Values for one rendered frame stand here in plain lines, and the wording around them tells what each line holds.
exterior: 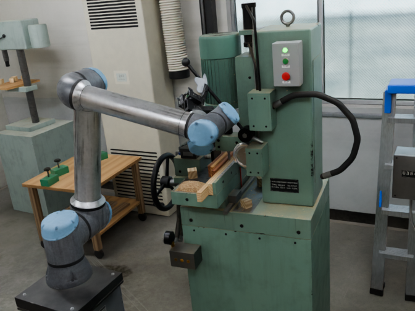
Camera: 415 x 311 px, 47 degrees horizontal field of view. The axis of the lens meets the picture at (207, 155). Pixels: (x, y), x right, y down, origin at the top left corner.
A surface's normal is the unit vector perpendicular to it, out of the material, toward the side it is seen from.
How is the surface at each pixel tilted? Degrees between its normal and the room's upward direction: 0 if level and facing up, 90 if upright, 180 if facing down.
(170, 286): 0
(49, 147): 90
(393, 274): 0
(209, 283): 90
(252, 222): 90
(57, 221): 4
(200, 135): 90
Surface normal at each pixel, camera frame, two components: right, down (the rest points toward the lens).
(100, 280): -0.07, -0.94
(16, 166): -0.48, 0.34
